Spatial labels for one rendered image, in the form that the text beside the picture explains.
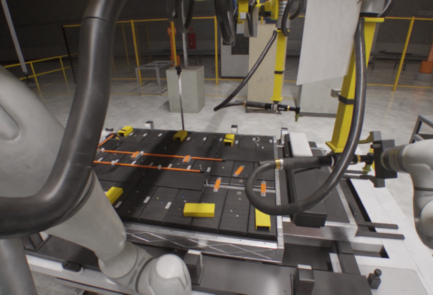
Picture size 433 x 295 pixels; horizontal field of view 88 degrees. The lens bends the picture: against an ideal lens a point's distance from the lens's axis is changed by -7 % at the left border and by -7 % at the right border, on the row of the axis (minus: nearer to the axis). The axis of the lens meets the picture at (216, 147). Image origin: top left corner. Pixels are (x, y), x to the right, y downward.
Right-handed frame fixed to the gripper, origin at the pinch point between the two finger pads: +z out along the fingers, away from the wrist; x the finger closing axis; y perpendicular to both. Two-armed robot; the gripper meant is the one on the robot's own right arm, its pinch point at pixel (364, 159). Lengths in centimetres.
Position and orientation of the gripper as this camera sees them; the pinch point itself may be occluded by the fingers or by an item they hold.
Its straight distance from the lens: 105.9
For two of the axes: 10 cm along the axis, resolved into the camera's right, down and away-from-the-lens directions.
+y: -10.0, 0.5, -0.6
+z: -0.5, 0.5, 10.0
